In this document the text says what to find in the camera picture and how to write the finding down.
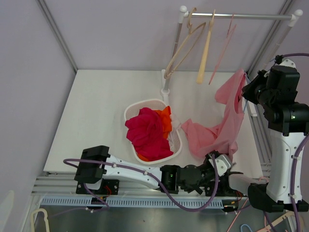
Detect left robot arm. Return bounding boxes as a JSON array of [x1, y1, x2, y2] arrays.
[[74, 145, 232, 194]]

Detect beige hanger on floor right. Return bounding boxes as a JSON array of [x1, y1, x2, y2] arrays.
[[258, 211, 306, 232]]

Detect metal clothes rack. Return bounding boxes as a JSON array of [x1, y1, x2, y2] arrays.
[[161, 0, 303, 97]]

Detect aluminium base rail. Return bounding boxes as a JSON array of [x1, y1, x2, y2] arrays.
[[30, 173, 295, 208]]

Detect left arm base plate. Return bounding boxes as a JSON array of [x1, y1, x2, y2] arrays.
[[76, 179, 120, 210]]

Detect beige hanger on floor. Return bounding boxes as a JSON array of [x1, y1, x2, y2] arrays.
[[258, 211, 306, 232], [31, 208, 51, 232]]

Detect magenta t shirt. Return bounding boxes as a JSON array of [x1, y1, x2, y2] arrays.
[[125, 107, 171, 158]]

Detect beige hanger of orange shirt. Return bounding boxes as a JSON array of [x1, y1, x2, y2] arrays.
[[197, 10, 215, 84]]

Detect beige hanger on floor left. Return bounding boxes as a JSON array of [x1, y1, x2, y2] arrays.
[[31, 208, 51, 232]]

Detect beige hanger of white shirt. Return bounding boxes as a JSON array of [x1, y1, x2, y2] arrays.
[[164, 7, 207, 81]]

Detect blue wire hanger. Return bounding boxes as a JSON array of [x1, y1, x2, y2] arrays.
[[243, 73, 251, 113]]

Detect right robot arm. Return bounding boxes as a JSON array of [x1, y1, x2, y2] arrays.
[[220, 65, 309, 213]]

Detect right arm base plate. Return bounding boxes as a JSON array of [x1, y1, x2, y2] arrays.
[[201, 180, 249, 213]]

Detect pink hanger on floor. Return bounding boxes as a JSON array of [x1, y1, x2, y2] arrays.
[[226, 176, 270, 232]]

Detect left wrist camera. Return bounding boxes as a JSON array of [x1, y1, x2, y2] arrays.
[[215, 154, 232, 176]]

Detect pink garment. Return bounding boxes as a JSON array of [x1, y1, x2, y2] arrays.
[[181, 69, 246, 159]]

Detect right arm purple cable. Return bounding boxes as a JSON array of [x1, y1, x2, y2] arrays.
[[263, 52, 309, 232]]

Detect pink hanger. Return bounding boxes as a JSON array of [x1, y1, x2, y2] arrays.
[[209, 14, 237, 85], [226, 176, 270, 232]]

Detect orange t shirt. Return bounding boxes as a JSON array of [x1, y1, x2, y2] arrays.
[[138, 106, 173, 162]]

